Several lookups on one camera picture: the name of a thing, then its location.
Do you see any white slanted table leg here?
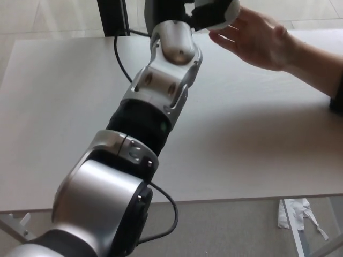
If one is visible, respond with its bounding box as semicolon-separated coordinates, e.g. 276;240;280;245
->
0;214;37;243

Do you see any person's bare hand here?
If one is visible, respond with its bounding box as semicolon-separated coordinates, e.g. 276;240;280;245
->
208;6;294;73

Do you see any white metal table bracket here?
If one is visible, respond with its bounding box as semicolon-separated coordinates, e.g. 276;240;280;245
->
8;213;32;236

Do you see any black vertical door frame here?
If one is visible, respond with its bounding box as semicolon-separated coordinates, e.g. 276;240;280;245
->
96;0;147;38

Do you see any white ribbed plastic bottle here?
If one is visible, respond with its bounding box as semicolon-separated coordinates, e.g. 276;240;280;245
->
205;0;241;32

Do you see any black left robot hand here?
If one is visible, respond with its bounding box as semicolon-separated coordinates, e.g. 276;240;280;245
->
144;0;233;36

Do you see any crumpled white paper scrap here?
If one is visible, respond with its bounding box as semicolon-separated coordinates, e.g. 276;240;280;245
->
277;198;330;240

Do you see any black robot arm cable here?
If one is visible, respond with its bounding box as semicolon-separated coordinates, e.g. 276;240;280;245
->
113;28;151;84
138;182;180;243

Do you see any person's forearm with dark sleeve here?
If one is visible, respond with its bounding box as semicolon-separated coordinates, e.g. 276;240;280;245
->
284;34;343;116

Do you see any white table leg by paper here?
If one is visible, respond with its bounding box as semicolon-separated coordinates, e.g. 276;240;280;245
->
281;199;309;257

